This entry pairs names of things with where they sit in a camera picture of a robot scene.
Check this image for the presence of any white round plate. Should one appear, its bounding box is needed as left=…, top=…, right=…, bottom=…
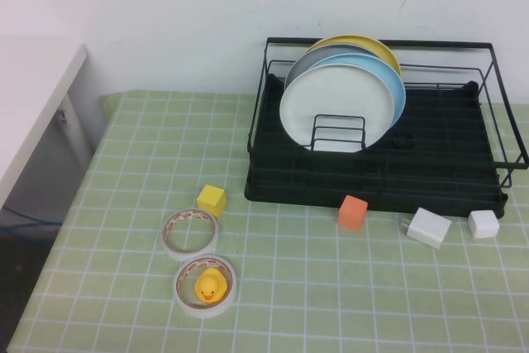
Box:
left=279, top=63, right=396, bottom=155

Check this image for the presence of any light blue round plate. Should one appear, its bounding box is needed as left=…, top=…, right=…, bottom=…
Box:
left=307, top=52, right=407, bottom=130

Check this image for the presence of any white side table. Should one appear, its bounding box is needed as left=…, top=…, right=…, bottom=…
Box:
left=0, top=36, right=109, bottom=210

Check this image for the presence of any double-sided tape roll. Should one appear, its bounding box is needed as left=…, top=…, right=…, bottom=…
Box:
left=160, top=208, right=221, bottom=262
left=172, top=255, right=237, bottom=320

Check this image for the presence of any green checked tablecloth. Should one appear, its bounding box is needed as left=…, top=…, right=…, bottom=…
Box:
left=7, top=88, right=529, bottom=353

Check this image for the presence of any yellow rubber duck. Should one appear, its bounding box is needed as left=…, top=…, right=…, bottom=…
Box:
left=193, top=266, right=229, bottom=303

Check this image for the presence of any white cube block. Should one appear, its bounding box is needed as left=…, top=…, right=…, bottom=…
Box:
left=467, top=209, right=501, bottom=240

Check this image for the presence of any blue cable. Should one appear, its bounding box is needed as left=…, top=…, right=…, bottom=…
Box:
left=0, top=203, right=63, bottom=235

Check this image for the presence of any white power adapter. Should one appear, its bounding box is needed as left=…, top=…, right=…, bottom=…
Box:
left=398, top=207, right=453, bottom=250

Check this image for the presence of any black wire dish rack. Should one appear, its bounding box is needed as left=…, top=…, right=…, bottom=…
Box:
left=246, top=36, right=529, bottom=220

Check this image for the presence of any orange cube block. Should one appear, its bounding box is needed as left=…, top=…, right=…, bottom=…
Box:
left=336, top=194, right=369, bottom=232

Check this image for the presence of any black rack drip tray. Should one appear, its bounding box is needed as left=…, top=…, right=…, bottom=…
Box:
left=243, top=73, right=508, bottom=220

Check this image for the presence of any yellow cube block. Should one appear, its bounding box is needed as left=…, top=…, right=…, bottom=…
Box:
left=196, top=184, right=228, bottom=220

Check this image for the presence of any yellow round plate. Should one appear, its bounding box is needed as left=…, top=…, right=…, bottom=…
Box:
left=307, top=33, right=402, bottom=77

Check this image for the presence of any grey round plate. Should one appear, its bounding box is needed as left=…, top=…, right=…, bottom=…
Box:
left=284, top=43, right=373, bottom=86

